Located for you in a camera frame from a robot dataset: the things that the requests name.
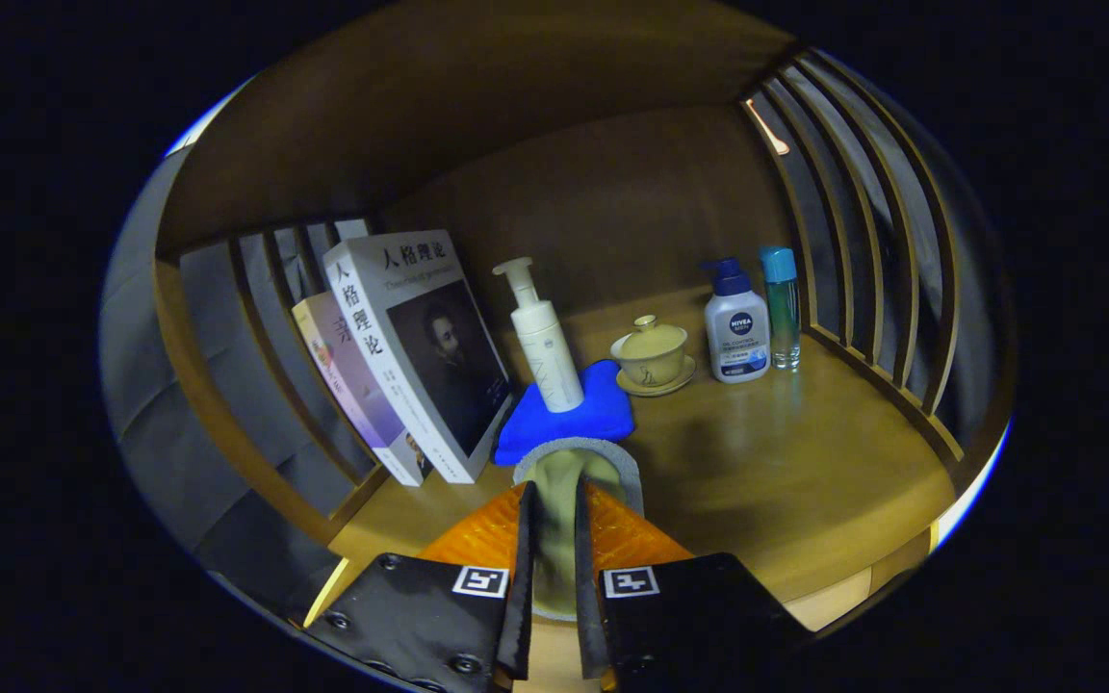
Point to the yellow lidded tea cup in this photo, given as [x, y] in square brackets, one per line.
[653, 356]

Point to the white bottle with blue pump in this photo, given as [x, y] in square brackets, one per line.
[737, 337]

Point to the blue folded cloth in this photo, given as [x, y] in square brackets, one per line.
[603, 414]

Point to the wooden countertop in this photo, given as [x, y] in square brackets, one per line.
[786, 462]

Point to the clear bottle with teal cap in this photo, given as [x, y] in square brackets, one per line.
[783, 318]

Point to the white book with portrait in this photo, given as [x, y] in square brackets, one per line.
[420, 356]

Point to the grey and green sponge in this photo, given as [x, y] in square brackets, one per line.
[559, 520]

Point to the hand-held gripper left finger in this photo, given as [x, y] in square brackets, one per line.
[524, 597]

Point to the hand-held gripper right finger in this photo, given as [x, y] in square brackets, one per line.
[585, 616]

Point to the purple book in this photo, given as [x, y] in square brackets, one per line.
[352, 385]

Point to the brown wooden cabinet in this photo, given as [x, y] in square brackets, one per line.
[612, 192]

